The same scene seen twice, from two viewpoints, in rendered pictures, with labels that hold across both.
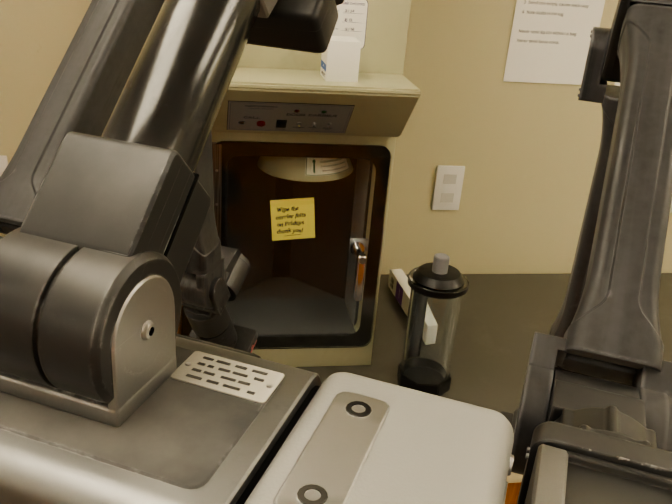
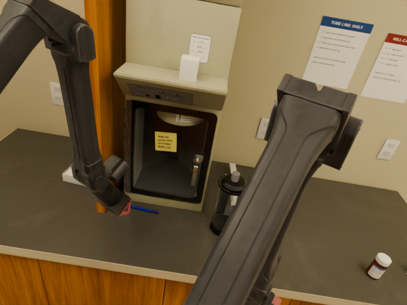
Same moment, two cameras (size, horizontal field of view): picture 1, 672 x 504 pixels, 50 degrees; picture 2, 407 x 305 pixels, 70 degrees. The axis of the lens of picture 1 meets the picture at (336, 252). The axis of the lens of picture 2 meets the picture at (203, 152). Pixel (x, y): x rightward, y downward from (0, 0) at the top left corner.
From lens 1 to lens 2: 39 cm
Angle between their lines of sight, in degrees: 11
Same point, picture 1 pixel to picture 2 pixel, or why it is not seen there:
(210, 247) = (92, 162)
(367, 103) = (199, 94)
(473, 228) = not seen: hidden behind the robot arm
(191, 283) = (84, 177)
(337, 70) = (185, 74)
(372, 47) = (212, 62)
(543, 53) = (325, 69)
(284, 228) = (161, 145)
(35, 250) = not seen: outside the picture
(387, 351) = (212, 206)
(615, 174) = (221, 237)
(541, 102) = not seen: hidden behind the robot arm
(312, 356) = (173, 203)
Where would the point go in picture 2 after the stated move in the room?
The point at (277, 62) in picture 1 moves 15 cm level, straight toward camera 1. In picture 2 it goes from (161, 64) to (145, 78)
